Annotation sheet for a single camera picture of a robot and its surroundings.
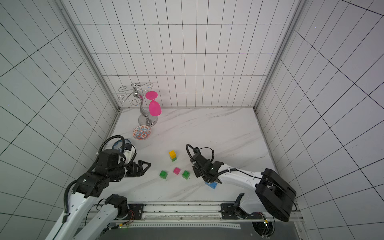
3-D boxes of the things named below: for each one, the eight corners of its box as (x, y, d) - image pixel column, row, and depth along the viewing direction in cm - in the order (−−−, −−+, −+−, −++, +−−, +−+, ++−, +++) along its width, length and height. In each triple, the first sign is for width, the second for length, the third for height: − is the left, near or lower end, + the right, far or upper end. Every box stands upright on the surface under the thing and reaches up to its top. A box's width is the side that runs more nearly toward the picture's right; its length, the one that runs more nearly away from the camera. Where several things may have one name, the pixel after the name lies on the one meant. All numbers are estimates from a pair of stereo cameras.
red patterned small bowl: (134, 139, 102) (132, 136, 99) (137, 128, 109) (135, 125, 105) (149, 139, 102) (148, 136, 99) (152, 128, 109) (151, 125, 105)
